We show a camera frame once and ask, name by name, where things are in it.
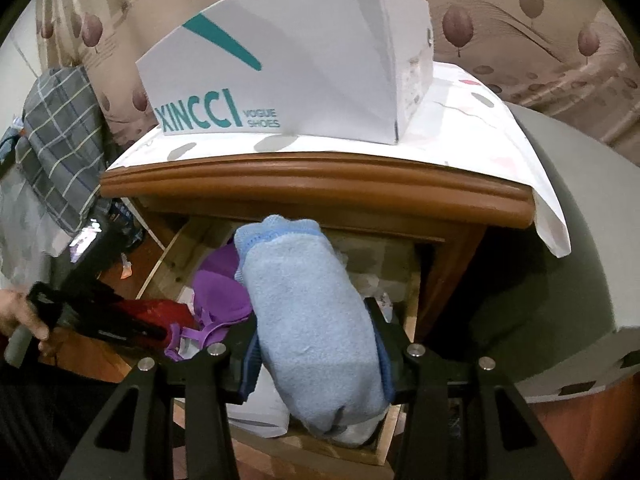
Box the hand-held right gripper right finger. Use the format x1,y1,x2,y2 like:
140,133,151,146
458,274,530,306
365,297,571,480

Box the brown wooden nightstand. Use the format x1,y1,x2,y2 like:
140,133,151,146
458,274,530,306
99,156,537,343

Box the red cloth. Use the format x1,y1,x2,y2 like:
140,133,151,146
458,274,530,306
112,297,202,345

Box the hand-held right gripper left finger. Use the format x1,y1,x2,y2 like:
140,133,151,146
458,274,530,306
57,316,263,480

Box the white shoe box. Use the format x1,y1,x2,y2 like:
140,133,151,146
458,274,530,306
135,0,435,146

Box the person's left hand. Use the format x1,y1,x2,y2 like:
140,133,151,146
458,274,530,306
0,289,52,357

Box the wooden drawer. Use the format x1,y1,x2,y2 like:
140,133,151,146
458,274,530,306
135,220,427,467

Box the purple bra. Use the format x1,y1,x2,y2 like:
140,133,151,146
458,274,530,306
164,246,254,364

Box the white cloth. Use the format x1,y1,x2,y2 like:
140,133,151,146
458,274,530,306
227,374,387,449

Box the light blue sock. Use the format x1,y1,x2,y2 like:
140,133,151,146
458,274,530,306
233,214,391,437

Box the person's dark trousers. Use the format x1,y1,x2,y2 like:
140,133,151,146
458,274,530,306
0,350,132,480

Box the white paper cover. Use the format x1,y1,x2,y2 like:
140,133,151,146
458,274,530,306
106,61,572,259

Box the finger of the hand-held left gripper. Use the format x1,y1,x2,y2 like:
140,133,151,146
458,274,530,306
75,310,169,350

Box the grey plaid bedding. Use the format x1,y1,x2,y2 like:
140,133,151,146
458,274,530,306
16,64,110,235

